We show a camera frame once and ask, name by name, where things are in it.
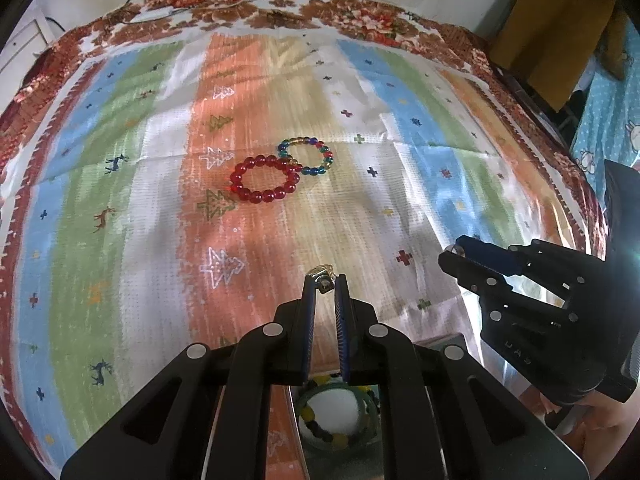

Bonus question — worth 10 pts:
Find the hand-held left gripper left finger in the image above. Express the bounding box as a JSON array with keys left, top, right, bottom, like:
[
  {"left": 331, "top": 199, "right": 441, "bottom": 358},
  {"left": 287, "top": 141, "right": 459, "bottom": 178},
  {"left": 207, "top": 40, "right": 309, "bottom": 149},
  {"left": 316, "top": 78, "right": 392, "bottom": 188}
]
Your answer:
[{"left": 60, "top": 275, "right": 321, "bottom": 480}]

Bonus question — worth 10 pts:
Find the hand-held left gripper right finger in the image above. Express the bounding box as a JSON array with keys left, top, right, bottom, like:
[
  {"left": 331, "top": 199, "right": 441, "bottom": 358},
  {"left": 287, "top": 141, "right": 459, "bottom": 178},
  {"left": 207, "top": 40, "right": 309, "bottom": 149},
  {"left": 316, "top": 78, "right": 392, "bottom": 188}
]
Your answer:
[{"left": 333, "top": 274, "right": 589, "bottom": 480}]

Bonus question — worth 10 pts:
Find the yellow and black bead bracelet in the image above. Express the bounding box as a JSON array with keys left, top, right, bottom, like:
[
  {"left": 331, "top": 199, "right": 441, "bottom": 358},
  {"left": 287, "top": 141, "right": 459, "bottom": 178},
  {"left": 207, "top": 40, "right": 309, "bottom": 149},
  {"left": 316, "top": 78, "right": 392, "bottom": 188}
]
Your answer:
[{"left": 299, "top": 374, "right": 382, "bottom": 452}]

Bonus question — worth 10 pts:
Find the person's right forearm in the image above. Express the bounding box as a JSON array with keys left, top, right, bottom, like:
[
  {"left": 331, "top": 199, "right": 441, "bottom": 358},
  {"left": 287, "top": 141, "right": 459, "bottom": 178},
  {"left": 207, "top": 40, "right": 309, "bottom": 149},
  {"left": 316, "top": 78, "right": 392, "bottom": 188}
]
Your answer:
[{"left": 542, "top": 387, "right": 640, "bottom": 480}]

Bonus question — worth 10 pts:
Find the blue cartoon printed cloth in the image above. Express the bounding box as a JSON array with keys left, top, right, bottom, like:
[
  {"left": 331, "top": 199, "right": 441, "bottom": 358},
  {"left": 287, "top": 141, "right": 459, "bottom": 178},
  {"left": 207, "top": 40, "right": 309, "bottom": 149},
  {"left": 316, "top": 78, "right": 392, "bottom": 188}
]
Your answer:
[{"left": 569, "top": 7, "right": 640, "bottom": 173}]

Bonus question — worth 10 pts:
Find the multicolour bead bracelet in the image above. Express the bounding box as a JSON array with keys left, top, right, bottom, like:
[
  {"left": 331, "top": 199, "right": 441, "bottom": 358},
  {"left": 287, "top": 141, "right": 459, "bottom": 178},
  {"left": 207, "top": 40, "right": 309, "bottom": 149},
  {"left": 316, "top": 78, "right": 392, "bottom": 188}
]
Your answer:
[{"left": 277, "top": 135, "right": 335, "bottom": 177}]

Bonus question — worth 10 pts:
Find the white shell bracelet with ring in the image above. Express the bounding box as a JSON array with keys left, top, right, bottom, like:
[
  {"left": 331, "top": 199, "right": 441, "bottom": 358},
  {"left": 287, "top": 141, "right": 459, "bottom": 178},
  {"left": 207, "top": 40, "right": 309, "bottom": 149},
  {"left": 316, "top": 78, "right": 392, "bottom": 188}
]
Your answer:
[{"left": 305, "top": 263, "right": 337, "bottom": 296}]

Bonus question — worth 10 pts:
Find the striped printed cloth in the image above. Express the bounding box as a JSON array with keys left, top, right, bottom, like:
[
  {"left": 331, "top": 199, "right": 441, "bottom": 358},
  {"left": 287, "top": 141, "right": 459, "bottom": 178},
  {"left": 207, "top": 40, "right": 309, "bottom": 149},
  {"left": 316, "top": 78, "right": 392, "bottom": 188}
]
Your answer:
[{"left": 0, "top": 25, "right": 608, "bottom": 480}]

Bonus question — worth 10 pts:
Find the white headboard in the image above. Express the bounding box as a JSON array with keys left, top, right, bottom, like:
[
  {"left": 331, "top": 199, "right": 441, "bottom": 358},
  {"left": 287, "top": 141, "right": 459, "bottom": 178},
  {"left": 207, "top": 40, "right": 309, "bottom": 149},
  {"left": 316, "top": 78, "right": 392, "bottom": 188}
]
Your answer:
[{"left": 0, "top": 14, "right": 68, "bottom": 78}]

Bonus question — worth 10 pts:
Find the mustard brown garment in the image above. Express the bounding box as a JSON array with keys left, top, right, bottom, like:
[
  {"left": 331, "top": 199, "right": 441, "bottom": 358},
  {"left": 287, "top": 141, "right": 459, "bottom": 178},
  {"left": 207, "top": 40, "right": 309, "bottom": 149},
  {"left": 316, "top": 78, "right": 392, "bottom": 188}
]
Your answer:
[{"left": 486, "top": 0, "right": 632, "bottom": 113}]

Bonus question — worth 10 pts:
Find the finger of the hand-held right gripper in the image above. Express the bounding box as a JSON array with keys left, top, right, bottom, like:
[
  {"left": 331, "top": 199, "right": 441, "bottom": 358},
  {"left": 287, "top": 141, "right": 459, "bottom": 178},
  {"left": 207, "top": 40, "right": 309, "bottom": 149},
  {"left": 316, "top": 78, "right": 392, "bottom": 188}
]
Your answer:
[
  {"left": 451, "top": 234, "right": 532, "bottom": 277},
  {"left": 438, "top": 250, "right": 512, "bottom": 306}
]

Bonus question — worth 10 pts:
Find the silver metal tin box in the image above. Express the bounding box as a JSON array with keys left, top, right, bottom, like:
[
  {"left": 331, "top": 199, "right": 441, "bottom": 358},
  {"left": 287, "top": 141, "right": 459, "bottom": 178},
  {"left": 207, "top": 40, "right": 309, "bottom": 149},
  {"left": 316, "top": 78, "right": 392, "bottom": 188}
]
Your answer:
[{"left": 267, "top": 334, "right": 481, "bottom": 480}]

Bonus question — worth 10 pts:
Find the green jade bangle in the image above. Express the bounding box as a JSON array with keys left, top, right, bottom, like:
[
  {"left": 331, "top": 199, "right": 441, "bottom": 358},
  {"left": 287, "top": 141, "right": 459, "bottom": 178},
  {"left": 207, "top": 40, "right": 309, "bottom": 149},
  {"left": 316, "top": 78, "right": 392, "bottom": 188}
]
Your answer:
[{"left": 294, "top": 376, "right": 385, "bottom": 456}]

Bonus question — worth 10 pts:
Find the red bead bracelet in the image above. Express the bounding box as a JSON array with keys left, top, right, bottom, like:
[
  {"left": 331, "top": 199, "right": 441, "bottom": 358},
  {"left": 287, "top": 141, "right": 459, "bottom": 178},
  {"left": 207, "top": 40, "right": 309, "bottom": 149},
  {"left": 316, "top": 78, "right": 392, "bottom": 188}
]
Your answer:
[{"left": 229, "top": 154, "right": 303, "bottom": 205}]

